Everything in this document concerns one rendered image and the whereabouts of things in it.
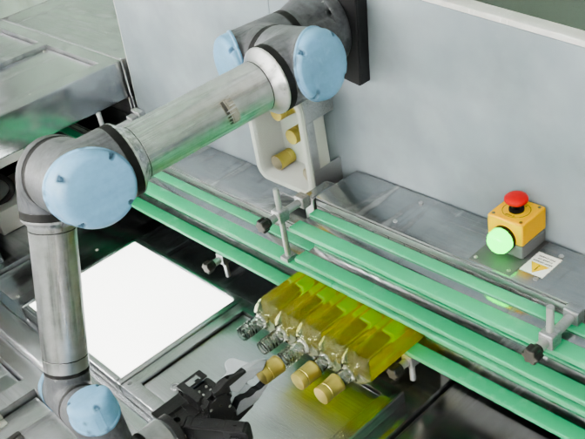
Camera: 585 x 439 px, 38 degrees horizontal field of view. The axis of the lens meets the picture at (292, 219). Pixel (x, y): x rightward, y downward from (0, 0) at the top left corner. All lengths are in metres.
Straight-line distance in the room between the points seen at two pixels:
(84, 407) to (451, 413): 0.69
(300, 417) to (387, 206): 0.43
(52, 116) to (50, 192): 1.11
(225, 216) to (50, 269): 0.62
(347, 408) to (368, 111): 0.57
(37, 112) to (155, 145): 1.05
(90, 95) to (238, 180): 0.55
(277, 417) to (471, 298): 0.45
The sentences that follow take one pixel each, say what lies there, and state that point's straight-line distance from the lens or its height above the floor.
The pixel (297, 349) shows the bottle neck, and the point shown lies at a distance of 1.58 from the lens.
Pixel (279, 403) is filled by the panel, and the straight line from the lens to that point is 1.68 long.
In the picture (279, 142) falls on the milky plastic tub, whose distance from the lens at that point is 1.89.
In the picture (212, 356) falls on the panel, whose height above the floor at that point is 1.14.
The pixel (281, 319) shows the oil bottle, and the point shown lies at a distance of 1.63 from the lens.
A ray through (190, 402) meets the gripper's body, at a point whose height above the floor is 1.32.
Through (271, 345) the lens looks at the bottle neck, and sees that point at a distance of 1.61.
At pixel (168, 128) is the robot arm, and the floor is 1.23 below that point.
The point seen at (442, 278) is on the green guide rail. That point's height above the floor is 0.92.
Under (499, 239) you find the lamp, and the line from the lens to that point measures 1.46.
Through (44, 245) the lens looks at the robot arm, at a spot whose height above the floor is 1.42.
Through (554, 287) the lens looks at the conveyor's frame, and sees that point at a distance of 1.44.
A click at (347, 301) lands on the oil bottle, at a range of 1.63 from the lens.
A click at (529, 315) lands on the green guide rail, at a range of 1.42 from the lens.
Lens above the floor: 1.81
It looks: 31 degrees down
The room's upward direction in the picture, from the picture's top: 123 degrees counter-clockwise
